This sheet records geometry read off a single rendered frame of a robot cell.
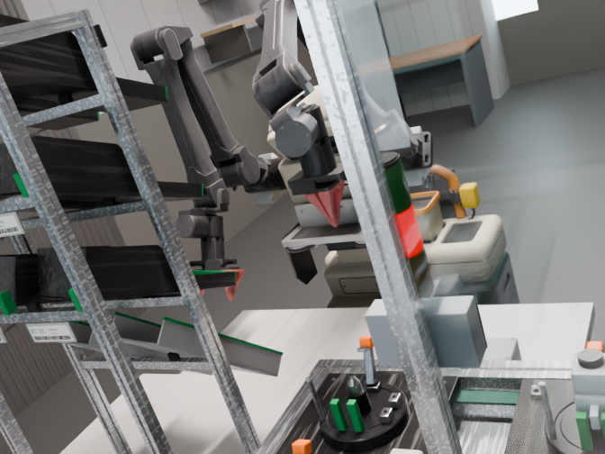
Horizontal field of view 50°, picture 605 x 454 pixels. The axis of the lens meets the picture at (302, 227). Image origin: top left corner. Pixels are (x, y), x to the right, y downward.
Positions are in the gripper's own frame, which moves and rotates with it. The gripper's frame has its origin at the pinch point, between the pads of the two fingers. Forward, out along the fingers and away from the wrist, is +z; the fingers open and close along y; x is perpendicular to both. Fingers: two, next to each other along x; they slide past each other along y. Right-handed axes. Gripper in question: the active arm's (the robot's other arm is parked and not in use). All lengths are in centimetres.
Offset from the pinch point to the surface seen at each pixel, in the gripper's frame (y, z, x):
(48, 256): -28.3, -12.2, -33.8
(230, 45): -249, -25, 355
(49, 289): -28.3, -7.8, -35.8
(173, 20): -273, -56, 327
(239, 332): -51, 37, 25
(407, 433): 13.3, 26.5, -20.7
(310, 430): -2.9, 26.6, -21.4
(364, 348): 6.0, 16.7, -13.1
